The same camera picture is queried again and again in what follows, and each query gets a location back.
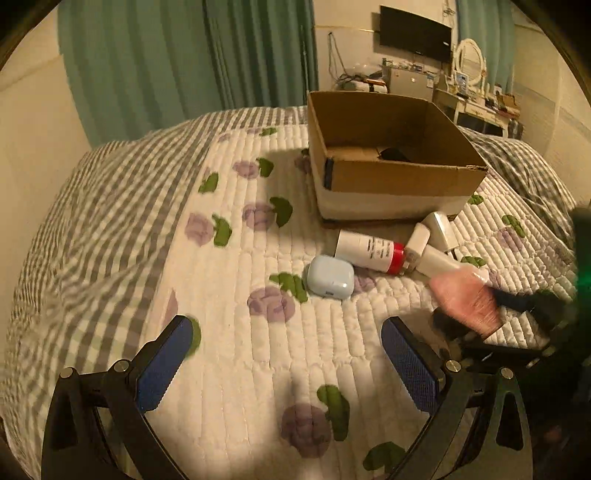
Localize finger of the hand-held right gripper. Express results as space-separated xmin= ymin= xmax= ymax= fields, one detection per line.
xmin=490 ymin=286 xmax=557 ymax=315
xmin=431 ymin=309 xmax=552 ymax=366

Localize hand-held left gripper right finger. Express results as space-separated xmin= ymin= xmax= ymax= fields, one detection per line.
xmin=381 ymin=316 xmax=537 ymax=480

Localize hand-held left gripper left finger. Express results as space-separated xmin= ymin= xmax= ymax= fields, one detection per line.
xmin=41 ymin=316 xmax=194 ymax=480

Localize pink bottle with white cap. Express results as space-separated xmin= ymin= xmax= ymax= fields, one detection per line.
xmin=414 ymin=244 xmax=505 ymax=341

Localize cardboard box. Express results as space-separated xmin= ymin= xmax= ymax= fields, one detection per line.
xmin=307 ymin=90 xmax=489 ymax=222

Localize light blue earbud case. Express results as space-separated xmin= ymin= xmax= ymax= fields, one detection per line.
xmin=303 ymin=255 xmax=355 ymax=301

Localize white bottle with red cap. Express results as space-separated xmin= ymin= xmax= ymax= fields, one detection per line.
xmin=333 ymin=229 xmax=406 ymax=276

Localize white floral quilt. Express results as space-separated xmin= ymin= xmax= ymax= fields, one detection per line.
xmin=134 ymin=106 xmax=578 ymax=480

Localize grey checked bedsheet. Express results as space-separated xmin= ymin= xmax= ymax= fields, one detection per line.
xmin=0 ymin=108 xmax=578 ymax=472

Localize white dressing table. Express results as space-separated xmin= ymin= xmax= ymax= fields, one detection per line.
xmin=431 ymin=87 xmax=523 ymax=140

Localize silver cabinet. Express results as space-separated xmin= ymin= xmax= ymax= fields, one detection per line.
xmin=382 ymin=65 xmax=437 ymax=100

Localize white oval mirror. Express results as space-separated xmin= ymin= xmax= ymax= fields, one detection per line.
xmin=451 ymin=39 xmax=488 ymax=93

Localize green curtain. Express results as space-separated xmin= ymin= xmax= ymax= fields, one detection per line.
xmin=58 ymin=0 xmax=320 ymax=149
xmin=455 ymin=0 xmax=516 ymax=95

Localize black wall television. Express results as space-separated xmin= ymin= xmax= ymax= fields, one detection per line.
xmin=379 ymin=6 xmax=453 ymax=64

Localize hanging cables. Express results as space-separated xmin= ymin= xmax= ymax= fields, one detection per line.
xmin=327 ymin=31 xmax=356 ymax=90

